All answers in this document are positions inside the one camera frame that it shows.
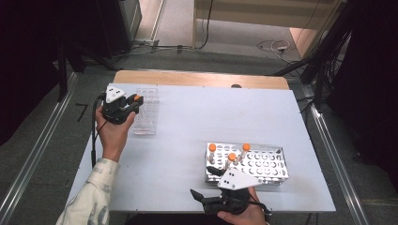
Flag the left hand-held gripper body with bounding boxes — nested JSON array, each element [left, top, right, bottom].
[[101, 84, 131, 126]]

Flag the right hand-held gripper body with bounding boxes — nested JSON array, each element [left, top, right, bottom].
[[202, 168, 264, 216]]

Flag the clear plastic tube rack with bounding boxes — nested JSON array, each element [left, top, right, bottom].
[[130, 87, 161, 136]]

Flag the metal test tube rack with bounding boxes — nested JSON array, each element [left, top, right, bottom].
[[205, 142, 289, 186]]

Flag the person's left hand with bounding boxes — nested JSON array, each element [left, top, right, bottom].
[[95, 106, 137, 163]]

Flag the person's right hand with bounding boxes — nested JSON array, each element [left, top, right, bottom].
[[217, 187, 268, 225]]

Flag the black cabinet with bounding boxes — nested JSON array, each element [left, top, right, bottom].
[[93, 0, 143, 60]]

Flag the dark curtain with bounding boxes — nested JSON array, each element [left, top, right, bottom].
[[327, 0, 398, 188], [0, 0, 98, 146]]

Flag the beige wooden furniture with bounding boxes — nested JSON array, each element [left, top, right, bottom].
[[192, 0, 345, 31]]

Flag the left hand-held gripper cable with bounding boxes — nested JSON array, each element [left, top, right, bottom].
[[90, 93, 108, 169]]

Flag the grey floor cable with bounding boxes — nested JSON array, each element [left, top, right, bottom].
[[112, 43, 195, 59]]

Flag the black stand post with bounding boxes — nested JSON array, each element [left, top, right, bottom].
[[56, 43, 69, 102]]

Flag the aluminium floor rail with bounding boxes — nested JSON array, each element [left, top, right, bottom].
[[0, 71, 79, 225], [299, 82, 372, 225]]

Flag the hanging black cable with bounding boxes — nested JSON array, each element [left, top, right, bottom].
[[195, 0, 215, 51]]

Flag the white floor cable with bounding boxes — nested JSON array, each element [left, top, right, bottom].
[[256, 39, 294, 64]]

